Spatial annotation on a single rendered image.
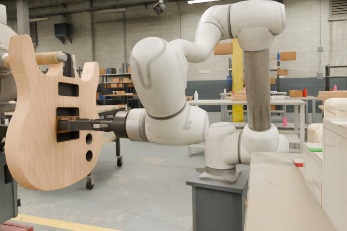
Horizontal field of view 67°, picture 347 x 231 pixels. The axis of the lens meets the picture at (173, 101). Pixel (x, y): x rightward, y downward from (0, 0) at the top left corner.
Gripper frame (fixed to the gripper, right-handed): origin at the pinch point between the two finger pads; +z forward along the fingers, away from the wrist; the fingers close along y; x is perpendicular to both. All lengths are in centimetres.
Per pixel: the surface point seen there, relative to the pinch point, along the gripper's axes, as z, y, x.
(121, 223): 60, 141, -93
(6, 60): 14.7, -8.8, 18.4
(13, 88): 19.5, -2.2, 10.9
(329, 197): -65, -15, -11
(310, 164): -64, -1, -8
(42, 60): 2.2, -8.5, 17.6
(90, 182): 130, 196, -78
